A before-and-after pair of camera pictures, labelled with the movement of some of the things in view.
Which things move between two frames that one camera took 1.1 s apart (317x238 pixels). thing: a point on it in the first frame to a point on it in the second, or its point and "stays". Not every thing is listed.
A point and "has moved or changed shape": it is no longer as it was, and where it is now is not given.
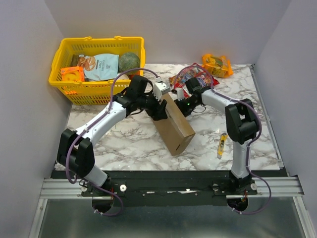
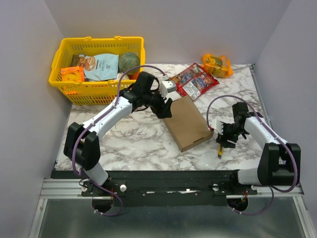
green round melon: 128,61 stays
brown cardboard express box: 176,129 has moved or changed shape
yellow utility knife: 224,137 stays
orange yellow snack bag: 217,66 stays
